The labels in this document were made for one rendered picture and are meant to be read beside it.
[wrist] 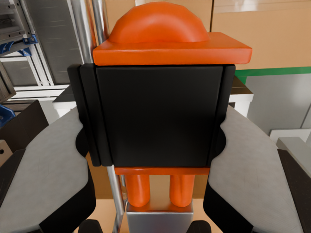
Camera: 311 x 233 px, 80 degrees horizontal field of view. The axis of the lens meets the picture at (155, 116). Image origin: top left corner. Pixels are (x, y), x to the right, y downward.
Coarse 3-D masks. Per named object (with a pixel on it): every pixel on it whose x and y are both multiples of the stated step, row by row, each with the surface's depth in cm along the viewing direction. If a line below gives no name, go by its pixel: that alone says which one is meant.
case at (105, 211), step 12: (96, 168) 47; (96, 180) 43; (108, 180) 43; (120, 180) 43; (204, 180) 43; (96, 192) 41; (108, 192) 41; (204, 192) 40; (96, 204) 40; (108, 204) 40; (96, 216) 43; (108, 216) 43; (204, 216) 42; (108, 228) 45; (120, 228) 45; (216, 228) 45
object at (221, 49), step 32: (96, 64) 9; (128, 64) 9; (160, 64) 9; (192, 64) 9; (224, 64) 9; (128, 96) 10; (160, 96) 10; (192, 96) 10; (224, 96) 10; (128, 128) 11; (160, 128) 11; (192, 128) 11; (128, 160) 12; (160, 160) 12; (192, 160) 12
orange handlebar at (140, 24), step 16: (128, 16) 9; (144, 16) 9; (160, 16) 9; (176, 16) 9; (192, 16) 9; (112, 32) 10; (128, 32) 9; (144, 32) 9; (160, 32) 9; (176, 32) 9; (192, 32) 9; (128, 176) 15; (144, 176) 15; (176, 176) 15; (192, 176) 15; (128, 192) 17; (144, 192) 16; (176, 192) 16; (192, 192) 17
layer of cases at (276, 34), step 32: (128, 0) 55; (160, 0) 55; (192, 0) 55; (224, 0) 55; (256, 0) 54; (288, 0) 54; (96, 32) 60; (224, 32) 59; (256, 32) 59; (288, 32) 59; (256, 64) 64; (288, 64) 64
